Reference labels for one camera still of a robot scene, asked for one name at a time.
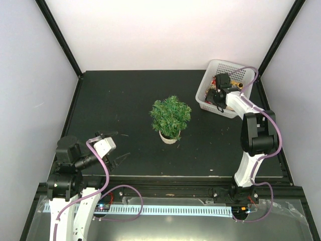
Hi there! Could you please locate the white plastic basket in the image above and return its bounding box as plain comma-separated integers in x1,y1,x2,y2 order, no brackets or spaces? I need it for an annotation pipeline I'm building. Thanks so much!
195,59,256,119

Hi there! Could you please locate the small green christmas tree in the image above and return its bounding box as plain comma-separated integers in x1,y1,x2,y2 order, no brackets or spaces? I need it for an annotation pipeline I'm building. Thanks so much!
149,95,192,145

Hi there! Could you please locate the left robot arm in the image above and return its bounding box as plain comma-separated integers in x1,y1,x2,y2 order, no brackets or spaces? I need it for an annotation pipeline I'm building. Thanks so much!
46,132,118,240

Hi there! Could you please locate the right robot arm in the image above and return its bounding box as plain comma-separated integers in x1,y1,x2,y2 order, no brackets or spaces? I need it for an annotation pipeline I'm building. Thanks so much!
206,73,280,203

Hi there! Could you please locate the red star ornament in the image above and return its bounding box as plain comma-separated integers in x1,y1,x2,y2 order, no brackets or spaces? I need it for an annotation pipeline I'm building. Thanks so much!
211,76,216,88

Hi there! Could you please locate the gold bell ornament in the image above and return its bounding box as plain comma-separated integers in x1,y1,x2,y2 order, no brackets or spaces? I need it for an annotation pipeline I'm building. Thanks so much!
231,80,244,89

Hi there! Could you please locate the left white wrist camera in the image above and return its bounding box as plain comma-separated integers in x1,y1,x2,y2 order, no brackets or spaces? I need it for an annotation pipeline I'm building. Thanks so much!
94,137,116,158

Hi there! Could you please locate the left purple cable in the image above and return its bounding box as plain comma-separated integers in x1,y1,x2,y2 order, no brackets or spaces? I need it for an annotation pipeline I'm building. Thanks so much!
50,137,144,241

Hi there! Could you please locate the purple cable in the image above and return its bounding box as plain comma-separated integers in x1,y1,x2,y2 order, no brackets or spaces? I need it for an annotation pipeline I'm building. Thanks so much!
50,137,144,241
228,66,283,223

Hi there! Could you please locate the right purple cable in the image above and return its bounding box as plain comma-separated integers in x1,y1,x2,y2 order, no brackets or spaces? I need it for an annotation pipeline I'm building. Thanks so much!
228,66,283,223

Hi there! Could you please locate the white slotted cable duct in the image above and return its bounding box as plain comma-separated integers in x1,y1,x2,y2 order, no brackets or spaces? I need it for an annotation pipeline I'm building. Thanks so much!
42,203,233,218

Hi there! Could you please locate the black frame post right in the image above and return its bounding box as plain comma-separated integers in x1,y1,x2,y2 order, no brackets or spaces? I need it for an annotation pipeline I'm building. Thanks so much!
258,0,305,77

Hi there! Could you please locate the black frame post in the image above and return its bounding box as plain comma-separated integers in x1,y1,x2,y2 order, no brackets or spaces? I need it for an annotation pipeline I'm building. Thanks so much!
35,0,83,78
258,0,305,77

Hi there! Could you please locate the black frame post left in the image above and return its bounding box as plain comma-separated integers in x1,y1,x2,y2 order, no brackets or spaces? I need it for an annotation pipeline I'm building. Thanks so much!
35,0,83,78

